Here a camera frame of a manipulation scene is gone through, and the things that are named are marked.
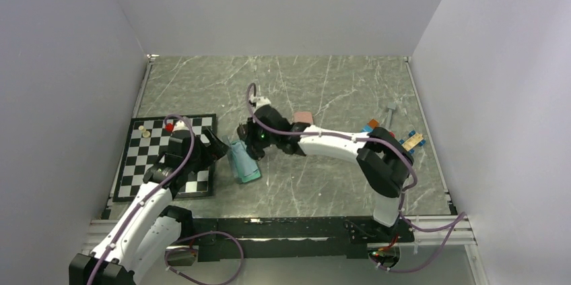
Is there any grey blue glasses case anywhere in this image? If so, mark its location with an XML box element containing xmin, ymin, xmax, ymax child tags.
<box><xmin>228</xmin><ymin>140</ymin><xmax>261</xmax><ymax>184</ymax></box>

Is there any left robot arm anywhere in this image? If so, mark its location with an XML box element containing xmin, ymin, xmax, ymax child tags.
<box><xmin>69</xmin><ymin>126</ymin><xmax>229</xmax><ymax>284</ymax></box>

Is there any blue orange toy block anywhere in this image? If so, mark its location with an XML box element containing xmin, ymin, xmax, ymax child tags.
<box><xmin>362</xmin><ymin>119</ymin><xmax>381</xmax><ymax>133</ymax></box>

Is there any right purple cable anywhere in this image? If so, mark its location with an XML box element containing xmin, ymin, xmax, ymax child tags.
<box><xmin>246</xmin><ymin>83</ymin><xmax>467</xmax><ymax>274</ymax></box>

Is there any aluminium frame rail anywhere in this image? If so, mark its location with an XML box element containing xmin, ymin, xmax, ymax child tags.
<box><xmin>82</xmin><ymin>216</ymin><xmax>477</xmax><ymax>251</ymax></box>

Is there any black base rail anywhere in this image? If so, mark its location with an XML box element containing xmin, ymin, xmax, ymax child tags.
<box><xmin>167</xmin><ymin>216</ymin><xmax>415</xmax><ymax>266</ymax></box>

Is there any pink glasses case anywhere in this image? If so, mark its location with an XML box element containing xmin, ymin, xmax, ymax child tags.
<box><xmin>293</xmin><ymin>111</ymin><xmax>314</xmax><ymax>125</ymax></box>

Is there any black white chessboard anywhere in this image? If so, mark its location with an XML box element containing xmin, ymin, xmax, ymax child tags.
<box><xmin>112</xmin><ymin>117</ymin><xmax>215</xmax><ymax>202</ymax></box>

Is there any wooden toy car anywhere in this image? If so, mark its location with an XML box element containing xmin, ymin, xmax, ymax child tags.
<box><xmin>399</xmin><ymin>130</ymin><xmax>426</xmax><ymax>154</ymax></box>

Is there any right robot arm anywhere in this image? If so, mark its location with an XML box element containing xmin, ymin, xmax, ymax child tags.
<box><xmin>237</xmin><ymin>105</ymin><xmax>413</xmax><ymax>242</ymax></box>

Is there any grey toy hammer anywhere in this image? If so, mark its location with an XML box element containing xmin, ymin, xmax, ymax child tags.
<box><xmin>384</xmin><ymin>102</ymin><xmax>397</xmax><ymax>130</ymax></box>

